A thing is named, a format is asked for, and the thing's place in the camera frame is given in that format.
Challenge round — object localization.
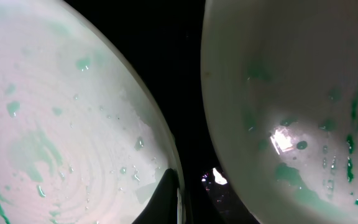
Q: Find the mint green plate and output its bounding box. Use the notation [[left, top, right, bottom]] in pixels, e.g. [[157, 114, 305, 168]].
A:
[[201, 0, 358, 223], [0, 1, 186, 223]]

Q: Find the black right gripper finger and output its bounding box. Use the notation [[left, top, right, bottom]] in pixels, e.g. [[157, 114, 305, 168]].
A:
[[132, 169, 182, 224]]

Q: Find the round black serving tray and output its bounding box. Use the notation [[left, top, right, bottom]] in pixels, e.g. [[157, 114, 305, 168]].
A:
[[70, 0, 255, 223]]

